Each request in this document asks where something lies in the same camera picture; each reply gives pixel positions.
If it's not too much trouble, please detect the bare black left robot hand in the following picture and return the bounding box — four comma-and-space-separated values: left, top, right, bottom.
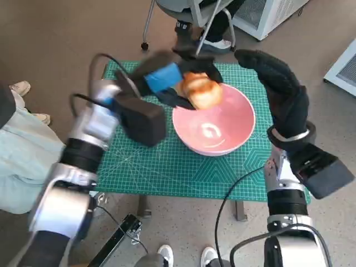
130, 48, 224, 111

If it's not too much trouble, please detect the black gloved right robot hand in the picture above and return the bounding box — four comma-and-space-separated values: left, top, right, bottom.
234, 49, 311, 139

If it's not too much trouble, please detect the rectangular striped toy bread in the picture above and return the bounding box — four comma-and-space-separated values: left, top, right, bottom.
180, 71, 223, 110

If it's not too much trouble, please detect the pink bowl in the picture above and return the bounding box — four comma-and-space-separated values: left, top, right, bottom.
171, 83, 256, 157

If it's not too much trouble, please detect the white mesh cabinet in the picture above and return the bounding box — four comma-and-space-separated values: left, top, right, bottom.
230, 0, 310, 42
322, 37, 356, 98

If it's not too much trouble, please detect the grey office chair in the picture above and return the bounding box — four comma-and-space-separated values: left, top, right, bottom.
140, 0, 236, 55

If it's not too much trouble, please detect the green cutting mat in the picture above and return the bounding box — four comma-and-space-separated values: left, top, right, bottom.
93, 60, 312, 201

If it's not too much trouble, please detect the dark table leg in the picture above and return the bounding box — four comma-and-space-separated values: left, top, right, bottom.
235, 199, 248, 223
138, 194, 152, 218

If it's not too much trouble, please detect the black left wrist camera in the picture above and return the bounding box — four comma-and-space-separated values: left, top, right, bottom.
115, 69, 167, 148

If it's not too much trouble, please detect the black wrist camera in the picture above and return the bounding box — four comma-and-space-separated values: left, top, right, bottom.
115, 69, 167, 148
288, 143, 355, 200

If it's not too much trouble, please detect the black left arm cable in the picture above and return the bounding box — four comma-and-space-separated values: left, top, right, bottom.
69, 52, 141, 112

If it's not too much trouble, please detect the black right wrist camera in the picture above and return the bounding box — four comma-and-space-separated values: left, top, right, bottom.
288, 143, 355, 200

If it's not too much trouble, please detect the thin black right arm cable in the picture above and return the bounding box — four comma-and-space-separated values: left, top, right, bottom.
214, 166, 268, 263

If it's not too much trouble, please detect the black floor cable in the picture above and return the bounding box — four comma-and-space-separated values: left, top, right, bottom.
96, 205, 150, 254

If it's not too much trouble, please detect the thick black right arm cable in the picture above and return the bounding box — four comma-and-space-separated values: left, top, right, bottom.
229, 222, 332, 267

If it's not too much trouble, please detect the black metal rail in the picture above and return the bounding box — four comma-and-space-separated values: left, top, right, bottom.
87, 213, 143, 267

